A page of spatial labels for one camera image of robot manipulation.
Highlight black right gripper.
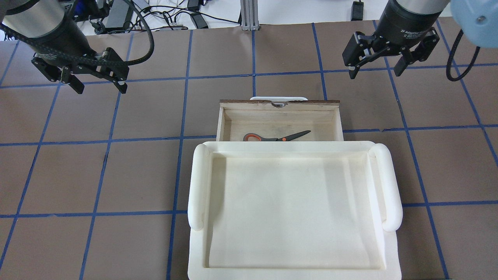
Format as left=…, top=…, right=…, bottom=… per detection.
left=342, top=30, right=440, bottom=80

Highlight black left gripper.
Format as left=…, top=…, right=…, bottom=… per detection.
left=31, top=53, right=129, bottom=95

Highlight orange grey handled scissors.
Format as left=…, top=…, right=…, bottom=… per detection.
left=243, top=130, right=312, bottom=143

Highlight light wooden drawer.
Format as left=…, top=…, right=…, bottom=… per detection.
left=216, top=97, right=344, bottom=141

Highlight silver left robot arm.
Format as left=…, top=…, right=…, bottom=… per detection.
left=1, top=0, right=129, bottom=94

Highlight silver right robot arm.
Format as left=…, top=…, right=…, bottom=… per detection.
left=342, top=0, right=498, bottom=82

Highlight black power adapter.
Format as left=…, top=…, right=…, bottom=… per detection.
left=351, top=0, right=364, bottom=21

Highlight large black power brick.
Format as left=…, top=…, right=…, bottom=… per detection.
left=104, top=0, right=134, bottom=34

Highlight brown paper table mat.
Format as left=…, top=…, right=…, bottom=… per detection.
left=0, top=21, right=498, bottom=280

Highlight white plastic tray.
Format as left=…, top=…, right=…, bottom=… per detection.
left=188, top=141, right=403, bottom=280

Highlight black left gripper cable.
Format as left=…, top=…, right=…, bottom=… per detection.
left=0, top=0, right=155, bottom=66

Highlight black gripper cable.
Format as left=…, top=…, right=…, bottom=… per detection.
left=446, top=29, right=481, bottom=82
left=0, top=0, right=155, bottom=66

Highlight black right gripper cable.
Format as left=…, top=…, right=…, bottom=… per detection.
left=446, top=29, right=481, bottom=82

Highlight aluminium frame post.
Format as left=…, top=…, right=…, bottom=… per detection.
left=240, top=0, right=260, bottom=31

